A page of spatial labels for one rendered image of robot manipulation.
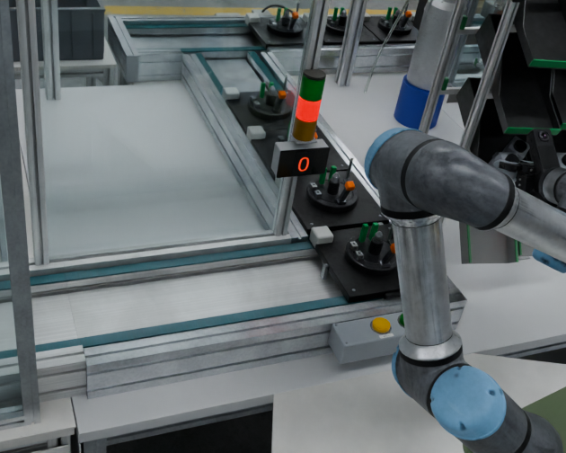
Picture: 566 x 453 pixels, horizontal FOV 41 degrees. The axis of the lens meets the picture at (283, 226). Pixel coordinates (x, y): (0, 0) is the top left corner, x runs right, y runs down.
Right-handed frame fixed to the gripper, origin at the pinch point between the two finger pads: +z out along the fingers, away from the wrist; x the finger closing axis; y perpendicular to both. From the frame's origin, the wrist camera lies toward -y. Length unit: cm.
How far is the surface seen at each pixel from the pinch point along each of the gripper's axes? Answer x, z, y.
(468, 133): -7.0, 7.0, -5.4
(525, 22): -1.8, -3.1, -30.5
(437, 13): 15, 79, -37
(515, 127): -1.1, -3.0, -8.0
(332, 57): -4, 128, -22
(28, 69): -103, -5, -15
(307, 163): -44.5, 10.2, 2.9
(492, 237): 5.0, 11.6, 20.6
